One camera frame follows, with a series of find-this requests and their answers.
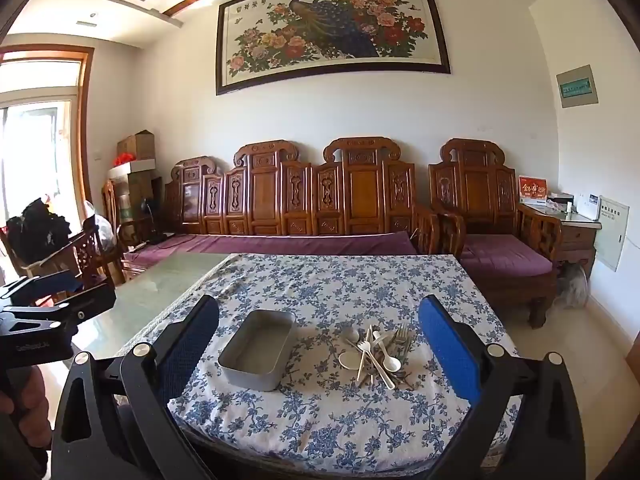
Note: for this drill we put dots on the framed peacock flower painting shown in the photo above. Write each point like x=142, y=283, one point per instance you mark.
x=325, y=35

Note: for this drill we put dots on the long white plastic spoon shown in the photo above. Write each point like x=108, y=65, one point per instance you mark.
x=386, y=376

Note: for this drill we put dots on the purple armchair cushion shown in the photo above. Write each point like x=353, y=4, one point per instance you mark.
x=500, y=257

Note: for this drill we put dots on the black cloth pile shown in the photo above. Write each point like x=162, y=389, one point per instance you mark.
x=40, y=230

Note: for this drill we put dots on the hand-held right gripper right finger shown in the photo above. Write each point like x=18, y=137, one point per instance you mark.
x=447, y=355

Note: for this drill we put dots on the carved wooden armchair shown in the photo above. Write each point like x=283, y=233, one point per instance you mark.
x=475, y=185

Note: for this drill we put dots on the person's left hand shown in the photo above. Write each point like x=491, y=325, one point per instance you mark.
x=35, y=390

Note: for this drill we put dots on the metal fork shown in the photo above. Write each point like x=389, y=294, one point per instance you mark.
x=407, y=342

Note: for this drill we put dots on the white box with red contents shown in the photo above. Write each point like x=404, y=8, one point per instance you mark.
x=132, y=167

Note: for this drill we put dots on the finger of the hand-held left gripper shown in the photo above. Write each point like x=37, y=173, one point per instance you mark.
x=50, y=285
x=92, y=302

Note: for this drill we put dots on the white plastic fork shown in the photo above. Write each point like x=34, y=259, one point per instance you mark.
x=400, y=332

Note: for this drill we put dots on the stack of storage boxes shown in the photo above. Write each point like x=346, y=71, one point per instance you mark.
x=140, y=195

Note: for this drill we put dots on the wooden door frame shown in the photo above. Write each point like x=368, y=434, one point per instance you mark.
x=86, y=110

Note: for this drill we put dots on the grey metal tray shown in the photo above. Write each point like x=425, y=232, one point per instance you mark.
x=257, y=350

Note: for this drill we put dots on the carved wooden sofa bench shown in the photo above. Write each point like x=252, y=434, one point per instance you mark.
x=360, y=185

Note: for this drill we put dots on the white electrical panel door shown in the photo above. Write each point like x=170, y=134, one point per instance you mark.
x=611, y=235

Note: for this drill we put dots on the white plastic knife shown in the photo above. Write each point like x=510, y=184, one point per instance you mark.
x=347, y=360

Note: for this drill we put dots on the red gift box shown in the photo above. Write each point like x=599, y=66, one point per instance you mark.
x=533, y=190

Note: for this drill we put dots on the green wall sign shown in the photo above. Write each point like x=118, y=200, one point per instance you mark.
x=577, y=86

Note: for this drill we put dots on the brown cardboard box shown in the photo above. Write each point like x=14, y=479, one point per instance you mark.
x=137, y=145

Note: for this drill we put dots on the wooden side table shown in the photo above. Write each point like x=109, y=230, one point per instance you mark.
x=575, y=240

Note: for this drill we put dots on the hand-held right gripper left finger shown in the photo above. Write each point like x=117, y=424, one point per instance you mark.
x=187, y=350

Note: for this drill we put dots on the grey floor fan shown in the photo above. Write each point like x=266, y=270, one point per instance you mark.
x=572, y=285

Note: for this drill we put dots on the carved wooden chair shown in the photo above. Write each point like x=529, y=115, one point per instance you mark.
x=112, y=210
x=85, y=255

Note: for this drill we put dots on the blue floral tablecloth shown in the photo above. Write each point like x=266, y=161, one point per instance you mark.
x=325, y=290

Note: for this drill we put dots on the purple sofa cushion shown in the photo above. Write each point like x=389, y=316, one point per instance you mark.
x=300, y=244

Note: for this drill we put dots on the clear plastic bag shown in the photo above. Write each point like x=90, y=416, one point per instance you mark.
x=102, y=230

